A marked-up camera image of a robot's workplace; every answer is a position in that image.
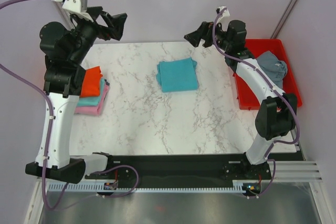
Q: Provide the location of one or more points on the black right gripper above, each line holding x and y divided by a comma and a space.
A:
205, 32

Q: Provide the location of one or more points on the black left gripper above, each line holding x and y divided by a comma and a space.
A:
104, 32

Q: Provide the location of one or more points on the teal t shirt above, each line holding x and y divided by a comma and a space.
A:
95, 100
177, 75

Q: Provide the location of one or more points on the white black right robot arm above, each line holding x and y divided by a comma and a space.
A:
277, 114

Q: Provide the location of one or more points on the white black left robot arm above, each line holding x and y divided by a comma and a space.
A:
64, 52

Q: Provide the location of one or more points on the folded red t shirt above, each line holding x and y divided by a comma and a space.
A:
91, 83

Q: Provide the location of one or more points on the red plastic bin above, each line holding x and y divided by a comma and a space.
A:
253, 85

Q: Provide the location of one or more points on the grey t shirt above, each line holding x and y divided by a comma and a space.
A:
274, 68

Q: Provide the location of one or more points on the folded teal t shirt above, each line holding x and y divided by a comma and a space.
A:
95, 100

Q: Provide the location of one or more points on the folded pink t shirt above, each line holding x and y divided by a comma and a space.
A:
94, 110

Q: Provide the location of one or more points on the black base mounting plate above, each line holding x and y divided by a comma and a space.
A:
177, 181

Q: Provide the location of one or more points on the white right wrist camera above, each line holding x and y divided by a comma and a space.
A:
222, 12

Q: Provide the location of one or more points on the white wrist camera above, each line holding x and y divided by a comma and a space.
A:
76, 7
222, 12

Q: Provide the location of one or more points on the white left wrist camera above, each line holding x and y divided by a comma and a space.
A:
76, 7

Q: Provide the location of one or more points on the aluminium frame rail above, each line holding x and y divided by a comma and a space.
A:
296, 170

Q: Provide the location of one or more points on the grey slotted cable duct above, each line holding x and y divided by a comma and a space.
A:
102, 186

